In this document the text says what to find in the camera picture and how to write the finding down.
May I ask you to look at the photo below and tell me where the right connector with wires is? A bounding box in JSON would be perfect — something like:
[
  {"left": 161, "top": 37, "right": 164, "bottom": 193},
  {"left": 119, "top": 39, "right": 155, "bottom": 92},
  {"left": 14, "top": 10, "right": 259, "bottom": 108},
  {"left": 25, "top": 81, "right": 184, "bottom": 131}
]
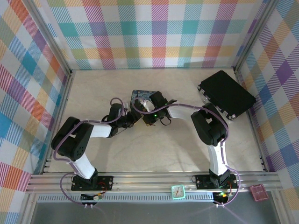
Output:
[{"left": 214, "top": 191, "right": 232, "bottom": 203}]

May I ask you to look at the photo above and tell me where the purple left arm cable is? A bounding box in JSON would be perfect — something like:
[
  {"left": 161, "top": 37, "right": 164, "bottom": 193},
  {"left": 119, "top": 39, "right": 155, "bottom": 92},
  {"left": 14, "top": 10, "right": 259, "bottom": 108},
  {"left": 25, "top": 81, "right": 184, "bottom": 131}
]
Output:
[{"left": 53, "top": 97, "right": 126, "bottom": 207}]

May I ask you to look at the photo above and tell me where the small pink plastic box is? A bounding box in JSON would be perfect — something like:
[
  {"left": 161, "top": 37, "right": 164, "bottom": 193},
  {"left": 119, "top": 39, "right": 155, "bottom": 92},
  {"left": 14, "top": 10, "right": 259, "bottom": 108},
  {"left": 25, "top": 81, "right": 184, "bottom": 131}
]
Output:
[{"left": 249, "top": 184, "right": 269, "bottom": 202}]

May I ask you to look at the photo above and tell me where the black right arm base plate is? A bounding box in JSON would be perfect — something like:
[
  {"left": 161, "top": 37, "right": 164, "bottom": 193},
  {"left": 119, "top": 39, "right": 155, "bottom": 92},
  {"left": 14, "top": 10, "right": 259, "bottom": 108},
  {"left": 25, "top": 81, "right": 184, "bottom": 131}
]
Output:
[{"left": 195, "top": 174, "right": 238, "bottom": 190}]

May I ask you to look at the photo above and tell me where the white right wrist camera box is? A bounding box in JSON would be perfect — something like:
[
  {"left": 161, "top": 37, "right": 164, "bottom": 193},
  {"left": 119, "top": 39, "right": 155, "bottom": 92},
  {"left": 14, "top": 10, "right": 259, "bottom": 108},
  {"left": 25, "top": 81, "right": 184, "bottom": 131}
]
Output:
[{"left": 139, "top": 99, "right": 153, "bottom": 112}]

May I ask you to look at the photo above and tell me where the black hard case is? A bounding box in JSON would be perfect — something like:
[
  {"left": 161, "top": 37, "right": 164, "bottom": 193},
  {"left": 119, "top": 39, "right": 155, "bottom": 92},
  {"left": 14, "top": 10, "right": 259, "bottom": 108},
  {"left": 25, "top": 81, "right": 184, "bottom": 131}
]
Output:
[{"left": 197, "top": 70, "right": 257, "bottom": 121}]

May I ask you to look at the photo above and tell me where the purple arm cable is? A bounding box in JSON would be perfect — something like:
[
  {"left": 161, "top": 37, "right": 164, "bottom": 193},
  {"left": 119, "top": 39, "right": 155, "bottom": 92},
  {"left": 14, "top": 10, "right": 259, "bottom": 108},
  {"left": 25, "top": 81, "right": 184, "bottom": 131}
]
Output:
[
  {"left": 53, "top": 97, "right": 126, "bottom": 207},
  {"left": 132, "top": 100, "right": 241, "bottom": 207}
]

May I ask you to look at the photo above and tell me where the blue starry painted box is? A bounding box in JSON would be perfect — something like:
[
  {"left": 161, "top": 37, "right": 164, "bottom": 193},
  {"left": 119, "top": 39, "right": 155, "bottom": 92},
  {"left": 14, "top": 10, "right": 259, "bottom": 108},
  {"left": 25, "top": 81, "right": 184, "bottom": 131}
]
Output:
[{"left": 130, "top": 89, "right": 162, "bottom": 112}]

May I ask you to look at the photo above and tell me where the slotted grey cable duct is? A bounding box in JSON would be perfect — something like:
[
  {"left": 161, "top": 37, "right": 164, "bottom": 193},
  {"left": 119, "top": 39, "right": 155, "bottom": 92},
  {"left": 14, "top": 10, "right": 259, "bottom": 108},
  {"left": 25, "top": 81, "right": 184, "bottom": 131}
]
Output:
[{"left": 37, "top": 195, "right": 215, "bottom": 203}]

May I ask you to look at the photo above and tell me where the aluminium side rail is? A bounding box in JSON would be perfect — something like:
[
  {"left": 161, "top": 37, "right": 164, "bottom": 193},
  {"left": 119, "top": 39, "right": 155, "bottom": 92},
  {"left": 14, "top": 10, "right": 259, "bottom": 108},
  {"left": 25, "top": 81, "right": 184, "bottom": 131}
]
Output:
[
  {"left": 41, "top": 70, "right": 76, "bottom": 175},
  {"left": 233, "top": 67, "right": 269, "bottom": 172}
]

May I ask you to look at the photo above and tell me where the left connector with wires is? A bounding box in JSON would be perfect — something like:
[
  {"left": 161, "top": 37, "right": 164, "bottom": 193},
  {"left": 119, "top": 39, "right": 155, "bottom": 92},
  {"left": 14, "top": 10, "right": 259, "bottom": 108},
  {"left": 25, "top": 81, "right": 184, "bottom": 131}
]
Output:
[{"left": 80, "top": 191, "right": 104, "bottom": 202}]

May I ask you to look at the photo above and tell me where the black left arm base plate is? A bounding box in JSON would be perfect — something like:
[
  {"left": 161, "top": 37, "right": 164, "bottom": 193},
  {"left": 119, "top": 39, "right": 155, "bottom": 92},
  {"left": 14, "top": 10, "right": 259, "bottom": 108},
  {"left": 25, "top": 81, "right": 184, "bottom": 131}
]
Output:
[{"left": 71, "top": 175, "right": 114, "bottom": 191}]

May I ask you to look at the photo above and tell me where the aluminium profile rail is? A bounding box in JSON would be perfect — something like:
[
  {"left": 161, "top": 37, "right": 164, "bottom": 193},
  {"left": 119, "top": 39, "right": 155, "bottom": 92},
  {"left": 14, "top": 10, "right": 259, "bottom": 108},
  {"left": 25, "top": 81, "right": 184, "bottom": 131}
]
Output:
[{"left": 25, "top": 172, "right": 282, "bottom": 193}]

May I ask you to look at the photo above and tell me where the connector with wires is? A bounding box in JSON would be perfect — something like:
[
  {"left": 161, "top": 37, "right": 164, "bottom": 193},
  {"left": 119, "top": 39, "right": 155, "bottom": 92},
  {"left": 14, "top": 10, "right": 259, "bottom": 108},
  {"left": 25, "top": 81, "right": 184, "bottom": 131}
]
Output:
[
  {"left": 80, "top": 191, "right": 104, "bottom": 202},
  {"left": 214, "top": 191, "right": 232, "bottom": 203}
]

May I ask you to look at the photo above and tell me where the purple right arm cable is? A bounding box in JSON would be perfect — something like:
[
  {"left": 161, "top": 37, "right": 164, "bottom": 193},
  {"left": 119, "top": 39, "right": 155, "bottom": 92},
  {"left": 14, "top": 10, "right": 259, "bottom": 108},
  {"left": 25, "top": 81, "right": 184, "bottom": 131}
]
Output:
[{"left": 132, "top": 100, "right": 241, "bottom": 207}]

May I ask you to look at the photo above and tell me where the aluminium frame post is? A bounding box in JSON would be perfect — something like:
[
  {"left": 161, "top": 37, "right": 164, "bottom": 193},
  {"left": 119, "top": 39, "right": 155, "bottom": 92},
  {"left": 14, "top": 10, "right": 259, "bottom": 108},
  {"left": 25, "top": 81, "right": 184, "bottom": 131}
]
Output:
[
  {"left": 233, "top": 0, "right": 281, "bottom": 73},
  {"left": 23, "top": 0, "right": 72, "bottom": 77}
]

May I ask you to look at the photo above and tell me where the small mint square clock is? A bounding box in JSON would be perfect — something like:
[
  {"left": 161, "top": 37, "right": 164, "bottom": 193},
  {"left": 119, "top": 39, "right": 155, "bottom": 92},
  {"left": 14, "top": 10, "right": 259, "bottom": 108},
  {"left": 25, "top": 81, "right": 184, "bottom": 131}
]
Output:
[{"left": 170, "top": 184, "right": 186, "bottom": 200}]

